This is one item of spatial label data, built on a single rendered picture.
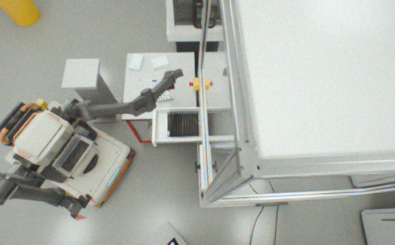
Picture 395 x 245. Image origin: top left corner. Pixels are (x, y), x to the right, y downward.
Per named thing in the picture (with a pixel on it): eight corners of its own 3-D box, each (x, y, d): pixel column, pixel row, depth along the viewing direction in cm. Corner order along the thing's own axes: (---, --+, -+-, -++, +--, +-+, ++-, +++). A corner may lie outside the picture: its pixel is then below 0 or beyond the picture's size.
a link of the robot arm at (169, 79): (137, 93, 120) (144, 113, 124) (147, 92, 118) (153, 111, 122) (165, 69, 157) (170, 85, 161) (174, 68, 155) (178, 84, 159)
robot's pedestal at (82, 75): (93, 122, 262) (59, 88, 192) (96, 98, 274) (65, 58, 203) (120, 122, 264) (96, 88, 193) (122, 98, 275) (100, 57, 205)
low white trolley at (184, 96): (139, 146, 254) (121, 119, 184) (142, 94, 277) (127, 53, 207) (194, 144, 257) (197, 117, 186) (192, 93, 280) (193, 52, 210)
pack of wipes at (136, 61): (139, 72, 200) (139, 69, 196) (129, 70, 201) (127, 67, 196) (144, 58, 206) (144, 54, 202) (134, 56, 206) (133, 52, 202)
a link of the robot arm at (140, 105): (136, 100, 111) (143, 119, 115) (151, 89, 122) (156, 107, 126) (71, 105, 130) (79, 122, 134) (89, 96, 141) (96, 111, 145)
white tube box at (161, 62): (154, 71, 201) (154, 67, 196) (151, 63, 204) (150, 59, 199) (169, 67, 203) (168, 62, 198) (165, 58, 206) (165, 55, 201)
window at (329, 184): (214, 199, 132) (255, 172, 53) (214, 197, 133) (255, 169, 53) (363, 191, 136) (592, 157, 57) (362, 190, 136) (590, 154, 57)
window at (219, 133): (208, 189, 144) (241, 144, 55) (201, 69, 176) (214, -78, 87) (209, 189, 144) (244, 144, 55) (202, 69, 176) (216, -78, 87)
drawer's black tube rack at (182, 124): (167, 138, 171) (167, 135, 165) (167, 115, 178) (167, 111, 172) (198, 137, 172) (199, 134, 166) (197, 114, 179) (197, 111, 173)
